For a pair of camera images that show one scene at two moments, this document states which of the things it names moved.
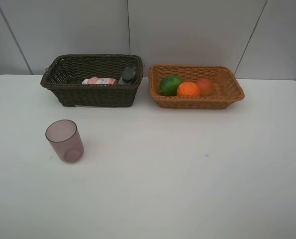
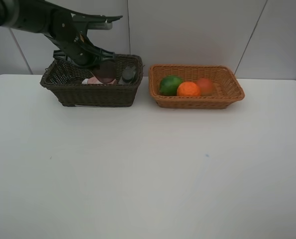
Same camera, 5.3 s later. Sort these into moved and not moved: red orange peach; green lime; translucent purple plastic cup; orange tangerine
Moved: translucent purple plastic cup
Not moved: green lime; red orange peach; orange tangerine
